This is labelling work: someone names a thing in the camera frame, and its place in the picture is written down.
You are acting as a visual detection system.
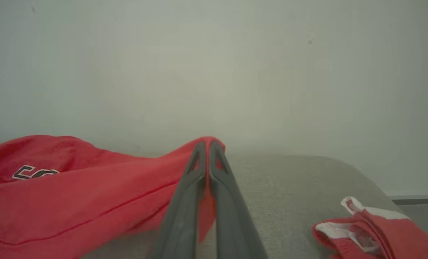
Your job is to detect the grey fabric sofa cushion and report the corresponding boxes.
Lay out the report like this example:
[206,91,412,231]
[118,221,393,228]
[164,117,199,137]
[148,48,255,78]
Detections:
[81,153,428,259]

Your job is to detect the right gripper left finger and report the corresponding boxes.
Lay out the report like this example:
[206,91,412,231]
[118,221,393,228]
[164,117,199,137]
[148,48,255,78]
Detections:
[149,141,209,259]

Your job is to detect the red shorts with white trim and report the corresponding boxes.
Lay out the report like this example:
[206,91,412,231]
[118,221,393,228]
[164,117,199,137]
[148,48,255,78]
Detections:
[313,197,428,259]

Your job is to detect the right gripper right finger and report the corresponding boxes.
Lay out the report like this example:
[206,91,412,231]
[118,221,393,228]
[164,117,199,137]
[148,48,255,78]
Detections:
[208,140,268,259]

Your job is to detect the red jersey with white stripes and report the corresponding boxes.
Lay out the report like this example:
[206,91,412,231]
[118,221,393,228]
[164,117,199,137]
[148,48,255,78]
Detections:
[0,135,226,259]

